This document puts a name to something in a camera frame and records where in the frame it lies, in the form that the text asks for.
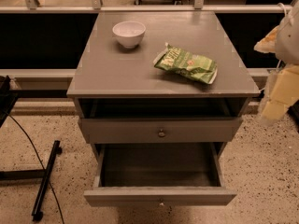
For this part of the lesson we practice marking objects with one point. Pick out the foam gripper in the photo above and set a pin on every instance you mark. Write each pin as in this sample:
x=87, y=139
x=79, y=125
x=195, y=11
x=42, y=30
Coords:
x=289, y=39

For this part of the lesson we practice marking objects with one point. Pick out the grey drawer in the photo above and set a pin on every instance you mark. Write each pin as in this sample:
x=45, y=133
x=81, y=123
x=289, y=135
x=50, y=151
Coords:
x=145, y=131
x=158, y=175

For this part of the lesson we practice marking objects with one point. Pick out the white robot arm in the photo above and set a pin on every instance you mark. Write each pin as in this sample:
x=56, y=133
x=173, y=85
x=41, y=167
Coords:
x=287, y=43

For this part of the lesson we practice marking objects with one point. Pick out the grey top drawer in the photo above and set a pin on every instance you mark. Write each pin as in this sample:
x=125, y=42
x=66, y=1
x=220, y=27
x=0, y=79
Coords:
x=145, y=131

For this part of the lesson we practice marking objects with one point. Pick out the grey wooden drawer cabinet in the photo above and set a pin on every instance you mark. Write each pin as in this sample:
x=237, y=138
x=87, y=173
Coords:
x=113, y=82

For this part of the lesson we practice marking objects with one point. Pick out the green chip bag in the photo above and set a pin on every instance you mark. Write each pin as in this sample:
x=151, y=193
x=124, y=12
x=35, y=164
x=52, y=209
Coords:
x=182, y=62

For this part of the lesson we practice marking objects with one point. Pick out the white ceramic bowl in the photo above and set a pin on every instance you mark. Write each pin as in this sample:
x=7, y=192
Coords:
x=129, y=34

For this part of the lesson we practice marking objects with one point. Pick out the metal railing frame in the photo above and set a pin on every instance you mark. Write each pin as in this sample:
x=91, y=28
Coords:
x=93, y=0

